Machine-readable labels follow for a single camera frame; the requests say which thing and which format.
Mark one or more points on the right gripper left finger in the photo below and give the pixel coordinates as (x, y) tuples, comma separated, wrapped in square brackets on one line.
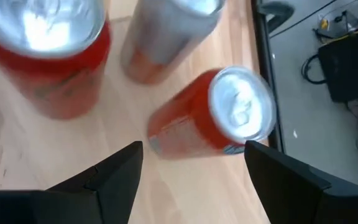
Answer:
[(104, 193)]

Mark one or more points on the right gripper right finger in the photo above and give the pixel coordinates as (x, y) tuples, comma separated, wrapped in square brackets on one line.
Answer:
[(297, 196)]

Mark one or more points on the wooden shelf with black frame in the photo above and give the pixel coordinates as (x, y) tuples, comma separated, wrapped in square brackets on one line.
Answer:
[(123, 118)]

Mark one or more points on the red Fanta can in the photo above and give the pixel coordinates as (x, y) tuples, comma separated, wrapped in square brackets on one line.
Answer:
[(185, 124)]

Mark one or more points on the red can with black label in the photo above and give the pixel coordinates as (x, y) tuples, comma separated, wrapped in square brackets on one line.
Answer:
[(57, 84)]

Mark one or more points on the silver soda can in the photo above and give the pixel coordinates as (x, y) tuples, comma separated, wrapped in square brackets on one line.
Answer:
[(166, 40)]

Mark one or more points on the black equipment box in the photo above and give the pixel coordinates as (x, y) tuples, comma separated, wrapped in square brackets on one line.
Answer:
[(350, 68)]

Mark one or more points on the black aluminium table frame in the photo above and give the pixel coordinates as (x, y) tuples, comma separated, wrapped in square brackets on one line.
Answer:
[(264, 62)]

